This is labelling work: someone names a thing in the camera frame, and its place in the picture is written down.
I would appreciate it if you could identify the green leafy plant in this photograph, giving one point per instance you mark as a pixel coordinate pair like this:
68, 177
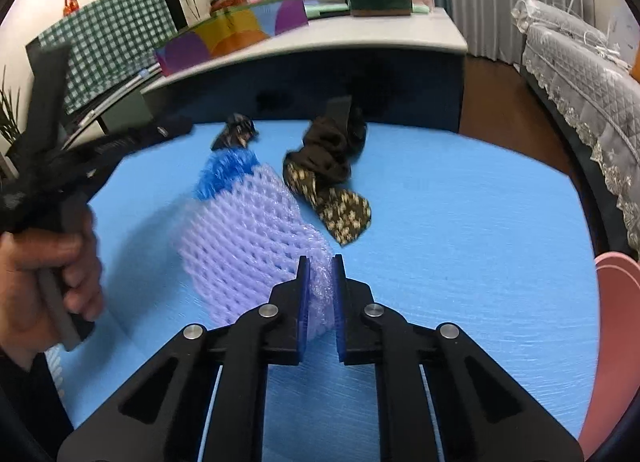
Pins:
7, 117

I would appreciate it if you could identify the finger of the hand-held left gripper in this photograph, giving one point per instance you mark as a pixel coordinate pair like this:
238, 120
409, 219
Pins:
50, 92
140, 137

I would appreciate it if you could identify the white power strip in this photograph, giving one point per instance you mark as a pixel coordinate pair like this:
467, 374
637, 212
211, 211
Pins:
612, 49

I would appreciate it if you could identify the white coffee table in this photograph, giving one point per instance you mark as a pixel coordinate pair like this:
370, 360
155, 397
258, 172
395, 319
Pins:
400, 37

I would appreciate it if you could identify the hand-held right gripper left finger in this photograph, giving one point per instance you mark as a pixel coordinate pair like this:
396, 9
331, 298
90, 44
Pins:
303, 312

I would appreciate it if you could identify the pink plastic bin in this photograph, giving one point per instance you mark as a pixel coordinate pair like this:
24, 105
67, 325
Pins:
617, 342

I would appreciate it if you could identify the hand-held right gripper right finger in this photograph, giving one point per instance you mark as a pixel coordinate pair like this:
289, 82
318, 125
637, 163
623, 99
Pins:
339, 312

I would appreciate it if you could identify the person's left hand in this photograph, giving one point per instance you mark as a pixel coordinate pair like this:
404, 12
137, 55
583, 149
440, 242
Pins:
25, 292

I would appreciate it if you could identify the mint green board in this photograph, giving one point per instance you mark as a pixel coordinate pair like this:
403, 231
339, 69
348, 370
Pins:
325, 9

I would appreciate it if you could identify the green round tin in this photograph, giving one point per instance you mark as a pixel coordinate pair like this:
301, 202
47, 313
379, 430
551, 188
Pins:
380, 4

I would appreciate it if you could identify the purple foam net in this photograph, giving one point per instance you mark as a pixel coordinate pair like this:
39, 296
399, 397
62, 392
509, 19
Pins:
250, 242

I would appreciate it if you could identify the dark green television stand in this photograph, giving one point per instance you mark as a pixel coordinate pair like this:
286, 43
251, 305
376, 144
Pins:
125, 109

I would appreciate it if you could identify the green checked cloth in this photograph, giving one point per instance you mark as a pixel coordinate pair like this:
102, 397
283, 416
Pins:
110, 37

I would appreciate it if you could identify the blue foam net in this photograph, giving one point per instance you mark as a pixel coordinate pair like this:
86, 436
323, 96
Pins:
225, 172

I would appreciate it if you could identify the black television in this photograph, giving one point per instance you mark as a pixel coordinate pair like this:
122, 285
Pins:
172, 2

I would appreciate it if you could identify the colorful cardboard box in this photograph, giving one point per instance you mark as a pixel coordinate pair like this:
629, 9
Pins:
225, 37

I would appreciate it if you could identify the grey quilted sofa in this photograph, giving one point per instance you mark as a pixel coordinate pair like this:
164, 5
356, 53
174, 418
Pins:
575, 72

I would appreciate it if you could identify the blue tablecloth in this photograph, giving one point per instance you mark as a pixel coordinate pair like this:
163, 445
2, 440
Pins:
450, 242

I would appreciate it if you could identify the floral patterned sock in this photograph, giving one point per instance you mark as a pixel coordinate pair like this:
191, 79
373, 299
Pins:
340, 212
235, 132

